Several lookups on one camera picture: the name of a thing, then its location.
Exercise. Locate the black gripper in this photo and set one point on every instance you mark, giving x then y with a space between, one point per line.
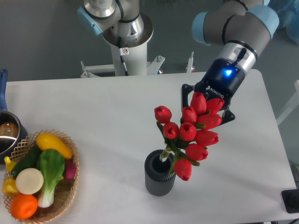
221 80

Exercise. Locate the red tulip bouquet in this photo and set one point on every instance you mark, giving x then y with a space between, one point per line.
188 141

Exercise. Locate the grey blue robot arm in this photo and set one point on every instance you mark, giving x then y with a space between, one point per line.
242 27

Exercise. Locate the dark grey ribbed vase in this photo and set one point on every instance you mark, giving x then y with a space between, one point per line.
158 182

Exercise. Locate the blue plastic bag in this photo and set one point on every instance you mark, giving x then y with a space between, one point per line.
288 13

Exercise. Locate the black device at edge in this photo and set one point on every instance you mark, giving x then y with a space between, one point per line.
291 200

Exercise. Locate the purple radish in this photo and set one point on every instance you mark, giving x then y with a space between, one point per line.
69 170

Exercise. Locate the yellow squash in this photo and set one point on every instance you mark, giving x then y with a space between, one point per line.
47 141

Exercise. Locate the green bok choy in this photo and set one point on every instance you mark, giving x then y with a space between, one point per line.
51 165

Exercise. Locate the woven wicker basket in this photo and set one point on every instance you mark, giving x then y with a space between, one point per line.
65 190

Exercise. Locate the dark green cucumber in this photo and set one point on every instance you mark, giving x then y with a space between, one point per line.
28 161

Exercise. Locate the orange fruit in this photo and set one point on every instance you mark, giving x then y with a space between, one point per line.
23 206

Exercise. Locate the yellow bell pepper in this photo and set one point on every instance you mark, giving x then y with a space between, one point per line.
9 188

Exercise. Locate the white furniture frame right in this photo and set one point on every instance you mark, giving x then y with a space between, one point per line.
290 105

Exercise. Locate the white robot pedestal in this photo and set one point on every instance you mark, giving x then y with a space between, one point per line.
127 61

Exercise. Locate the blue handled saucepan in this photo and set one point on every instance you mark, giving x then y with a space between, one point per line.
11 129

